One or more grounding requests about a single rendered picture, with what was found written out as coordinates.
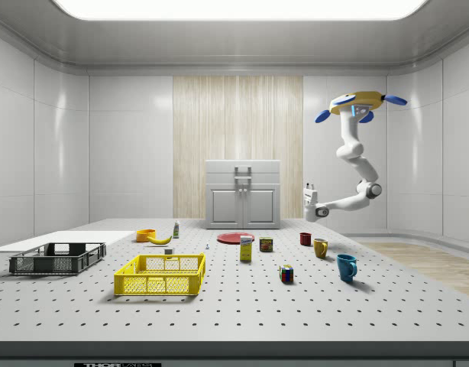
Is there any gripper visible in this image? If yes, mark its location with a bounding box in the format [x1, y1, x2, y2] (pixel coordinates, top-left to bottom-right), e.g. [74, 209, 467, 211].
[302, 183, 319, 205]

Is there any yellow mug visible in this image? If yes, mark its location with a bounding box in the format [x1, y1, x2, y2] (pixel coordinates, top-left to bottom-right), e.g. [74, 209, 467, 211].
[313, 238, 329, 260]

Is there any white cabinet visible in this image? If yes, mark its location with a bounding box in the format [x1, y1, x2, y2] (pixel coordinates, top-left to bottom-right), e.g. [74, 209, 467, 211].
[205, 159, 282, 230]

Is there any blue mug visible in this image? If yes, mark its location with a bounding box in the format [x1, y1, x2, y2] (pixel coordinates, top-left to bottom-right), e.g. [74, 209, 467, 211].
[336, 254, 358, 284]

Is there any white and yellow box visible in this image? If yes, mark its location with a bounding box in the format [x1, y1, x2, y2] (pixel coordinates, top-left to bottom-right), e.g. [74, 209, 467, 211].
[239, 235, 255, 263]

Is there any red plate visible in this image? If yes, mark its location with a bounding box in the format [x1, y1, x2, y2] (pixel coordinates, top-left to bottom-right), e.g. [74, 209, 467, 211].
[216, 232, 256, 245]

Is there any drone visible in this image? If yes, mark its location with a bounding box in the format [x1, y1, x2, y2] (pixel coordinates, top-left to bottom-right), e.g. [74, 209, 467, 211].
[315, 89, 409, 125]

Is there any yellow basket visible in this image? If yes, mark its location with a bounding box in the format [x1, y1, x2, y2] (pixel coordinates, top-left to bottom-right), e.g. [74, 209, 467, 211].
[113, 253, 207, 297]

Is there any dark grey basket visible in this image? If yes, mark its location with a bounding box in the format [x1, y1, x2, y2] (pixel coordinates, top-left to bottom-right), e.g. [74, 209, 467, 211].
[8, 242, 108, 277]

